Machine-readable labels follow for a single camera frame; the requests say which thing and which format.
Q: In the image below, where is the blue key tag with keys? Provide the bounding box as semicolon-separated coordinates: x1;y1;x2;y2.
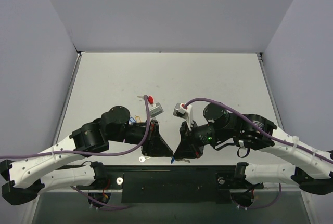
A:
171;157;191;164

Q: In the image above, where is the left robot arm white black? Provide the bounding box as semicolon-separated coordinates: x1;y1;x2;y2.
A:
1;106;173;205

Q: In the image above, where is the white head key front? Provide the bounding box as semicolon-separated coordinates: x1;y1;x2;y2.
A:
139;156;150;163

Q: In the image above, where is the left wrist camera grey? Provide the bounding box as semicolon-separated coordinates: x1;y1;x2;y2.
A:
149;102;164;118

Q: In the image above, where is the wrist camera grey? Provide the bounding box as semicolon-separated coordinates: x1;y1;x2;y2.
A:
173;103;194;131
149;102;164;118

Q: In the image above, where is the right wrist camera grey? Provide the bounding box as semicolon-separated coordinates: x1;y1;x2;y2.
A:
173;103;194;131

